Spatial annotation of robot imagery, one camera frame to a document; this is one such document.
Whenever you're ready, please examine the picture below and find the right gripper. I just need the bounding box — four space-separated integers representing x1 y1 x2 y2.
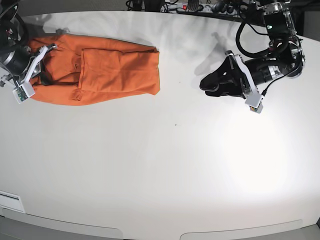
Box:
0 44 57 86

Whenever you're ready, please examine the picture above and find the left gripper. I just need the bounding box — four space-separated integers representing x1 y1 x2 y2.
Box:
199 50 288 99

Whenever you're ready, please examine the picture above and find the orange T-shirt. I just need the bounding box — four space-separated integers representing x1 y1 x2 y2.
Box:
29 34 160 106

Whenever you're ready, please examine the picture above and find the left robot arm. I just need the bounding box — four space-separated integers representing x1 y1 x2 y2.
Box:
199 0 305 99

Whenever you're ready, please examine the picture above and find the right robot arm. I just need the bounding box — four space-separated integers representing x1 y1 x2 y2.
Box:
0 0 41 89

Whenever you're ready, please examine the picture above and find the white power strip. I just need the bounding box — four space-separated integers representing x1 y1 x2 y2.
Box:
160 0 237 15

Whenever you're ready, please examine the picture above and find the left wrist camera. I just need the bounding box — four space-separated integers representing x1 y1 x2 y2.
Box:
245 93 264 114

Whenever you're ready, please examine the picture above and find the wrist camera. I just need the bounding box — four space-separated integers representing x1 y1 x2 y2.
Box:
12 82 36 104
245 93 264 114

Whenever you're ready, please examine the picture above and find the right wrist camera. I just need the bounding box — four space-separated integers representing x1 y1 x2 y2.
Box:
12 82 36 104

